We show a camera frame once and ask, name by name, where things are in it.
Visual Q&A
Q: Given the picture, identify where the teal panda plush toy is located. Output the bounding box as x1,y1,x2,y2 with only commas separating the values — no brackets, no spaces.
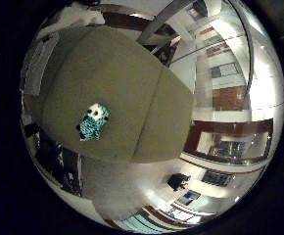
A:
75,103,111,143

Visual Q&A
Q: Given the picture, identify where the white open container box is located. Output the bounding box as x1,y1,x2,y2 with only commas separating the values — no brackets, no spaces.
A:
19,32,62,97

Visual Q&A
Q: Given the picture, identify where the grey metal beam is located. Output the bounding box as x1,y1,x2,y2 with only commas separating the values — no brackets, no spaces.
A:
135,0,195,46

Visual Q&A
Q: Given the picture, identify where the dark seated person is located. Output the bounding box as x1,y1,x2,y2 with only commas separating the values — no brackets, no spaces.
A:
143,23,182,68

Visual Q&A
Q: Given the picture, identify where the teal and white board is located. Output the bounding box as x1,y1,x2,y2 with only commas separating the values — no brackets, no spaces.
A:
210,62,241,79

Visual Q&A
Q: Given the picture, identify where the brown wooden door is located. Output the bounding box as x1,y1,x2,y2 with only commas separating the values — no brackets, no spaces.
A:
212,85,251,112

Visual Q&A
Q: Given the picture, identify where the black office chair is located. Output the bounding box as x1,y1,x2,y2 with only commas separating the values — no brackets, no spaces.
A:
166,172,192,192

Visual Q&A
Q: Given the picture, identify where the wooden framed window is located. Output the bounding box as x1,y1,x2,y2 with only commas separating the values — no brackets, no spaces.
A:
182,117,274,165

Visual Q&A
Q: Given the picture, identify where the blue framed picture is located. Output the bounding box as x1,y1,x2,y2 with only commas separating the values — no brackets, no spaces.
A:
175,189,202,207

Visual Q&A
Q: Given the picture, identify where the black equipment rack with cables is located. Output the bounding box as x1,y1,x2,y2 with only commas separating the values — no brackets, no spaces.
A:
23,121,83,198

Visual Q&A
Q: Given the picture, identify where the dark framed wall panel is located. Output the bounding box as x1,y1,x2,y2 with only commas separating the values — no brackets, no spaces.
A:
200,169,236,188

